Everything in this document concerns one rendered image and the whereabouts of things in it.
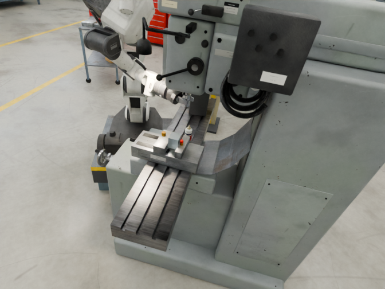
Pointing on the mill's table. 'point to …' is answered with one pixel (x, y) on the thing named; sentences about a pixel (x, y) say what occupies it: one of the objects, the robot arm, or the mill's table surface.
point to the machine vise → (186, 165)
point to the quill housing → (187, 54)
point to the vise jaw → (161, 143)
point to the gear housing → (234, 11)
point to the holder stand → (199, 104)
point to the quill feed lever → (192, 67)
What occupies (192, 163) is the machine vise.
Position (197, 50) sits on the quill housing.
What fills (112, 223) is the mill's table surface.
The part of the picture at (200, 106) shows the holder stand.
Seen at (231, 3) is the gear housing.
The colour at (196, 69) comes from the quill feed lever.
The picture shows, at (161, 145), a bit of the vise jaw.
